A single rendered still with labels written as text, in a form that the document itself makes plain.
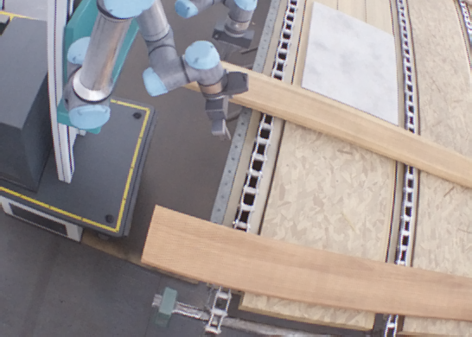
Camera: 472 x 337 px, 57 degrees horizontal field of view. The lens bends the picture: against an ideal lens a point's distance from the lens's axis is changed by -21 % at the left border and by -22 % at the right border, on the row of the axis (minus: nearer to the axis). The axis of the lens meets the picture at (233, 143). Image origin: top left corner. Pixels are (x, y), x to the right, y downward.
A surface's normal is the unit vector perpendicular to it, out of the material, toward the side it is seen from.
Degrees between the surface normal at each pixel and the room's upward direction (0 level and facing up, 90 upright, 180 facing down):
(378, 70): 0
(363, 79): 0
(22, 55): 0
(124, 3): 82
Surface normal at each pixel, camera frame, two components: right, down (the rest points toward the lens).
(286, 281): 0.22, -0.54
